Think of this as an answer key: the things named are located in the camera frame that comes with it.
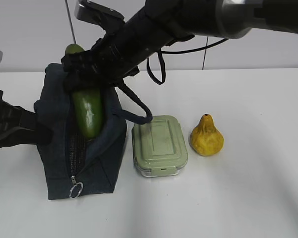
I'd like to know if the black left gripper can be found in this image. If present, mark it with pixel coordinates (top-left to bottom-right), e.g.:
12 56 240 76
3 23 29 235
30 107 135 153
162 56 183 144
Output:
0 90 52 148

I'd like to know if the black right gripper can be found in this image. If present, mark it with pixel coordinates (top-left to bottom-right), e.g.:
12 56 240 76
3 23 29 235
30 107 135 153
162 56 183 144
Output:
61 38 139 92

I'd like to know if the green cucumber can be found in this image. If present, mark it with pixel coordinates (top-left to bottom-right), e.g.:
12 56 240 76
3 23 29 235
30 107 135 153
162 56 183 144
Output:
65 44 104 139

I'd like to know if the dark blue lunch bag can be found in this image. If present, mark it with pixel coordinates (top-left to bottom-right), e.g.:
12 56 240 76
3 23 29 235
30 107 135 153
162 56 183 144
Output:
34 63 152 200

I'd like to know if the green lid glass container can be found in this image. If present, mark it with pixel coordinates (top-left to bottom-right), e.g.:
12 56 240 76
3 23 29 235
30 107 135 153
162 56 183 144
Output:
132 115 188 178

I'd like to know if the yellow pear shaped gourd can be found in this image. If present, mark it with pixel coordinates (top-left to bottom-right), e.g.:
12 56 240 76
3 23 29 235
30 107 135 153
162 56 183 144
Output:
189 114 224 156

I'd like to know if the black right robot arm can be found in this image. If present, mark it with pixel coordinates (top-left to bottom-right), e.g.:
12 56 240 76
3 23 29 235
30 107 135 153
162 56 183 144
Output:
61 0 298 91

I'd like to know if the silver zipper pull ring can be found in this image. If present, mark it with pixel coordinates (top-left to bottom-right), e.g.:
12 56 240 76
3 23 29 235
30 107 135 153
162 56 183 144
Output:
69 175 83 199

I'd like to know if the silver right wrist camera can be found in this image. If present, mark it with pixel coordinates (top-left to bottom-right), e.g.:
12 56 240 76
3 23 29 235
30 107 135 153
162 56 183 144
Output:
74 0 124 29

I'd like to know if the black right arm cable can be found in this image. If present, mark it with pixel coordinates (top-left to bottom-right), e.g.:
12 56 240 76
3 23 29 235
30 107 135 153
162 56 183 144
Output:
146 37 229 86

